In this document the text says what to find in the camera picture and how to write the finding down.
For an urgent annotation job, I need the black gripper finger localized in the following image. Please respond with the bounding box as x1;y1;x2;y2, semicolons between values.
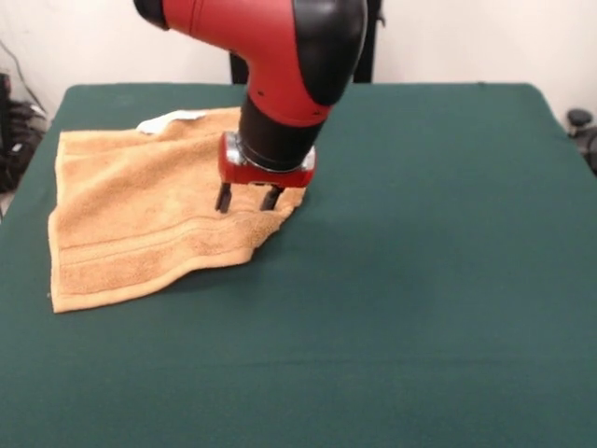
259;185;284;212
214;182;233;215

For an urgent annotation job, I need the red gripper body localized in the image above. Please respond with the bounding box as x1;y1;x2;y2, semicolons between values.
217;132;317;189

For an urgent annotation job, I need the tan terry towel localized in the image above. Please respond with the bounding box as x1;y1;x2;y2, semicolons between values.
48;106;308;314

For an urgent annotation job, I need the dark green table cloth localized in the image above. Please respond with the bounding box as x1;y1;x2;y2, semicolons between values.
0;82;597;448

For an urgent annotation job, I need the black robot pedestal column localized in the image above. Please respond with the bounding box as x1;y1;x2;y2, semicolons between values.
228;0;388;85

